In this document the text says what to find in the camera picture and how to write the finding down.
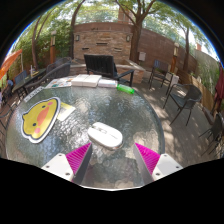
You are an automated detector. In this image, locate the wooden lamp post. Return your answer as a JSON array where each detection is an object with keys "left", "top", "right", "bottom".
[
  {"left": 171, "top": 42, "right": 180, "bottom": 74},
  {"left": 49, "top": 30, "right": 58, "bottom": 64}
]

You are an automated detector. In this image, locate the black mesh patio chair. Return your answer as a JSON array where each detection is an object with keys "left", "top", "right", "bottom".
[{"left": 199, "top": 111, "right": 224, "bottom": 158}]

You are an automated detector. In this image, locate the white open book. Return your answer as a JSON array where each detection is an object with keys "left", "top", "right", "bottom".
[{"left": 70, "top": 73, "right": 103, "bottom": 88}]

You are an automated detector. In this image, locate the black slatted bench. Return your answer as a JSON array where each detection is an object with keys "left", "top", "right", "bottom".
[{"left": 83, "top": 53, "right": 136, "bottom": 88}]

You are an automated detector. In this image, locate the black metal patio chair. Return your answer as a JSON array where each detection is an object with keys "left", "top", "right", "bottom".
[{"left": 148, "top": 59, "right": 174, "bottom": 90}]

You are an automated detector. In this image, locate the white computer mouse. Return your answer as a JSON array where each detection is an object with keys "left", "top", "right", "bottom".
[{"left": 87, "top": 121, "right": 124, "bottom": 150}]

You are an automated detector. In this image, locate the round glass side table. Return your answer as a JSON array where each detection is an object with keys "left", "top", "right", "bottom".
[{"left": 11, "top": 68, "right": 48, "bottom": 98}]

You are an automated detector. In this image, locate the yellow paper card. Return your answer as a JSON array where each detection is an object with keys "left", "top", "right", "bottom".
[{"left": 56, "top": 101, "right": 77, "bottom": 122}]

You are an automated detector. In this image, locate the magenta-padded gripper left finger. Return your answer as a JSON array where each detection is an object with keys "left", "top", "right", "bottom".
[{"left": 41, "top": 142, "right": 93, "bottom": 186}]

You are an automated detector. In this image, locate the yellow duck-shaped mouse pad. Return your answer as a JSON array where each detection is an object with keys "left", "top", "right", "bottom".
[{"left": 20, "top": 96, "right": 62, "bottom": 144}]

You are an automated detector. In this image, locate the green translucent case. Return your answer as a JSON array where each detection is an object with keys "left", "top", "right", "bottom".
[{"left": 116, "top": 83, "right": 136, "bottom": 95}]

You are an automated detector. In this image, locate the blue patio chair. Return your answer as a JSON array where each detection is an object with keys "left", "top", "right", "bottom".
[{"left": 13, "top": 69, "right": 28, "bottom": 85}]

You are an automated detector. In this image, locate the small white box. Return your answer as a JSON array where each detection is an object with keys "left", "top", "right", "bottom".
[{"left": 97, "top": 78, "right": 118, "bottom": 89}]

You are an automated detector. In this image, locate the orange patio umbrella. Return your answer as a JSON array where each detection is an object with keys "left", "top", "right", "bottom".
[{"left": 0, "top": 49, "right": 24, "bottom": 81}]

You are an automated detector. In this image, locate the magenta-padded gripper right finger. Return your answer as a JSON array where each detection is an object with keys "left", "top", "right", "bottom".
[{"left": 133, "top": 142, "right": 184, "bottom": 186}]

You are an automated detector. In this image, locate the dark wicker patio chair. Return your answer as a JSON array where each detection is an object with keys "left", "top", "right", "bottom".
[
  {"left": 46, "top": 57, "right": 72, "bottom": 73},
  {"left": 24, "top": 62, "right": 72, "bottom": 94},
  {"left": 163, "top": 83, "right": 203, "bottom": 127}
]

